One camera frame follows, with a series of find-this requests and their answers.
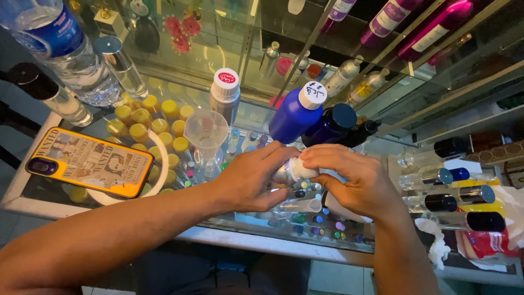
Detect person's right hand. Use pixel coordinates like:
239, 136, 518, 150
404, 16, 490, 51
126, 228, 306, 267
299, 143, 395, 224

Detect person's left hand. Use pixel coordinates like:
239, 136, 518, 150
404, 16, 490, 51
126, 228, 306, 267
213, 141, 302, 214

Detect small silver bottle white cap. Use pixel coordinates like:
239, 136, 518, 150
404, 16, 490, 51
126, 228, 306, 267
270, 157, 320, 190

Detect white bottle black collar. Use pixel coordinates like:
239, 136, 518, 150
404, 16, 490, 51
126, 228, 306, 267
321, 190, 373, 224

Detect group of small roll-on vials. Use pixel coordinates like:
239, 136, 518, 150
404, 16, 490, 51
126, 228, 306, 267
221, 129, 371, 246

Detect small black bottle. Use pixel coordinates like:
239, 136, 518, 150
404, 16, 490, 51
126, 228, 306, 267
339, 119, 382, 148

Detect clear plastic funnel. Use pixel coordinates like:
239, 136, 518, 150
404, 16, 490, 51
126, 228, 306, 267
183, 108, 229, 164

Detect clear plastic syringe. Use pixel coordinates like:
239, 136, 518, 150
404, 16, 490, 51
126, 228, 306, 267
278, 198, 324, 214

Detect glass display counter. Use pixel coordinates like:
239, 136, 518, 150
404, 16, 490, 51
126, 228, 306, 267
0, 0, 524, 288

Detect dark blue bottle dark cap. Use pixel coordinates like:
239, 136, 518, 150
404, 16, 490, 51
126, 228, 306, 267
301, 103, 358, 148

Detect clear spray bottle blue cap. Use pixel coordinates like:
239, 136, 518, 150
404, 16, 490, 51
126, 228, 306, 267
399, 167, 471, 191

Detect clear spray bottle black cap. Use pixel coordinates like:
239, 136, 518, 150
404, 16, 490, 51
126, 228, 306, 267
403, 193, 458, 214
421, 211, 507, 232
397, 137, 470, 169
7, 62, 94, 128

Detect blue plastic bottle white cap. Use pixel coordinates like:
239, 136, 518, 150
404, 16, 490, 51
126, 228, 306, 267
268, 81, 328, 145

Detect silver bottle red-marked white cap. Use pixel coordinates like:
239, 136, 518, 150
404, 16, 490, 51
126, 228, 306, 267
209, 67, 242, 126

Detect person's dark trousers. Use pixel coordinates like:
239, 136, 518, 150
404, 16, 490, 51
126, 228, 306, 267
133, 242, 312, 295

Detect white crumpled tissue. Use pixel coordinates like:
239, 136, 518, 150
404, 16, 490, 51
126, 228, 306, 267
414, 217, 451, 270

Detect silver aluminium bottle yellow label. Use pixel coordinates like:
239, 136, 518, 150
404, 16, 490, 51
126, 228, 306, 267
347, 68, 391, 104

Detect group of yellow-capped vials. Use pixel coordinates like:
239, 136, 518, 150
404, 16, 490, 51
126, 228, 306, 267
67, 92, 195, 205

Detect clear spray bottle silver cap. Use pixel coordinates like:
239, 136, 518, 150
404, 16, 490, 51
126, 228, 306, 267
458, 185, 496, 205
94, 36, 149, 101

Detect red and white plastic bag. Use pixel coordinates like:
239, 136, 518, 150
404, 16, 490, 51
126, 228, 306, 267
455, 185, 524, 268

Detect brown patterned box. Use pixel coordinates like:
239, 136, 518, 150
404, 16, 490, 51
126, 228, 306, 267
466, 139, 524, 165

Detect phone in yellow printed case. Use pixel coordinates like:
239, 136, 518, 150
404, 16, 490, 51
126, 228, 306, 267
25, 126, 155, 200

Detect pink artificial flowers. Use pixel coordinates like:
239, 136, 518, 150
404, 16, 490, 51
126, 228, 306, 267
163, 15, 202, 55

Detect purple bottle white label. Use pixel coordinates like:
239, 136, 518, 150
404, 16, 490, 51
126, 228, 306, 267
321, 0, 358, 34
359, 0, 427, 51

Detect black round bottle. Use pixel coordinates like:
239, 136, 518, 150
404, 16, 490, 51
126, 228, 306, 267
134, 16, 161, 54

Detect magenta bottle white label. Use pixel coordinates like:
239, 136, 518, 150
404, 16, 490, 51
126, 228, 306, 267
396, 0, 474, 62

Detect white box with gold figure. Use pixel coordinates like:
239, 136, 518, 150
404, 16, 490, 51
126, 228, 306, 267
93, 0, 128, 42

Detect clear water bottle blue label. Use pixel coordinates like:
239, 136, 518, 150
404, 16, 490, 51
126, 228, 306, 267
0, 0, 122, 108

